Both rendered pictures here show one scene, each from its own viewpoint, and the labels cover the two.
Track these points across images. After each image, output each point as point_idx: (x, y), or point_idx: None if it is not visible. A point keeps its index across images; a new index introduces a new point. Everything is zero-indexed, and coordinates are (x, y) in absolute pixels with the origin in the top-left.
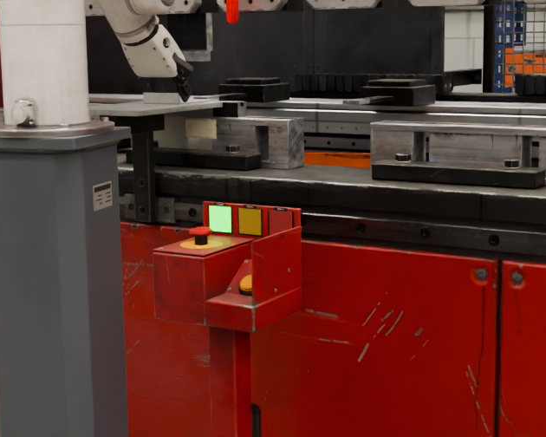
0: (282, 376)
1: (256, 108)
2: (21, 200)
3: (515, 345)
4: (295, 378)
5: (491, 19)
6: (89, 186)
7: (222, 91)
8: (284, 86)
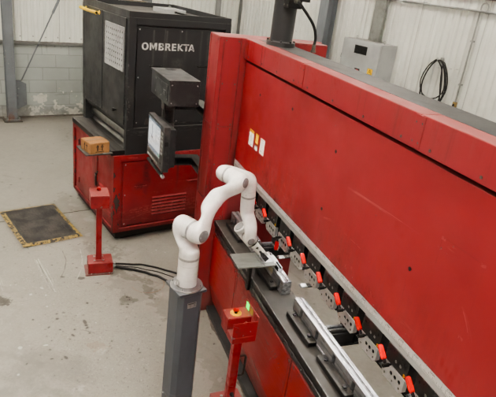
0: (259, 350)
1: None
2: (172, 300)
3: (290, 384)
4: (260, 352)
5: None
6: (186, 304)
7: None
8: None
